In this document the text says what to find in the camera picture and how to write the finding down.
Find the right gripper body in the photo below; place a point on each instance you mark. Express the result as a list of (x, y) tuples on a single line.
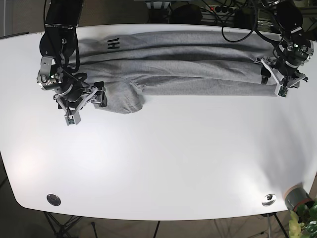
[(73, 93)]

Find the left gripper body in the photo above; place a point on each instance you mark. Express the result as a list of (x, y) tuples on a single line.
[(283, 66)]

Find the grey long sleeve shirt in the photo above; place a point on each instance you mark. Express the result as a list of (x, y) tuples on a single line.
[(173, 63)]

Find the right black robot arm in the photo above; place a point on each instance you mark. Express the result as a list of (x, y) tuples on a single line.
[(60, 61)]

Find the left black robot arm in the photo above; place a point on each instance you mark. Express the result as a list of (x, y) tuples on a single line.
[(285, 15)]

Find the left metal table grommet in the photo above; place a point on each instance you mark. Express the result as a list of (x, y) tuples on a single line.
[(53, 200)]

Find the metal table grommet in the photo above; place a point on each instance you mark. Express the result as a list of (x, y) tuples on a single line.
[(53, 200), (269, 200)]

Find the grey plant pot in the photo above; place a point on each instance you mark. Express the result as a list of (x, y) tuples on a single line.
[(296, 196)]

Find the right metal table grommet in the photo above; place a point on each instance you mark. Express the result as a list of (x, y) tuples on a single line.
[(269, 200)]

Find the green plant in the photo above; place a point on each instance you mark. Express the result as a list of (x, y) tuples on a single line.
[(303, 222)]

